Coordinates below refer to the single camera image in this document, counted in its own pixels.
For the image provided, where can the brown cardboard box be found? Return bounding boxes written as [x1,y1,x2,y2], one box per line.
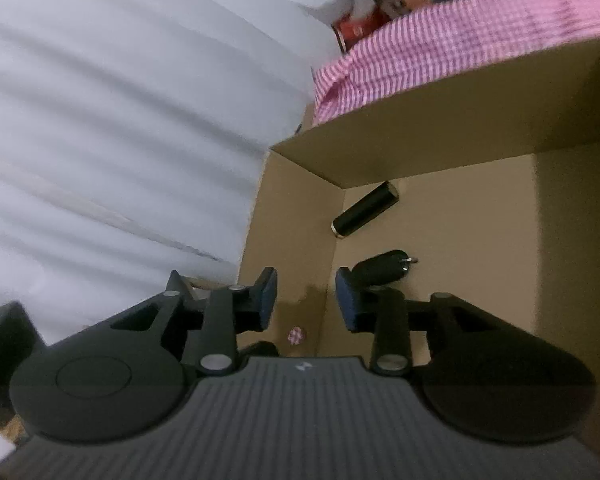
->
[237,37,600,461]

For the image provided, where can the white curtain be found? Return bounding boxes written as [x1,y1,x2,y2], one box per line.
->
[0,0,356,321]

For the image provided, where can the pink checkered tablecloth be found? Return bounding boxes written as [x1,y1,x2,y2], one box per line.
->
[312,0,600,126]

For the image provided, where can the black marker pen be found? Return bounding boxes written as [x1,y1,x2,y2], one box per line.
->
[331,180,398,238]

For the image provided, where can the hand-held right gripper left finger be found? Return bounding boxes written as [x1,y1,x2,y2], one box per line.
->
[110,266,279,376]

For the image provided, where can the red printed container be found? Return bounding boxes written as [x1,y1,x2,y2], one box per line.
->
[332,7,397,54]

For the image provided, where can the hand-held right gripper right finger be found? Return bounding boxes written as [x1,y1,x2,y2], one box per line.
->
[335,267,511,376]

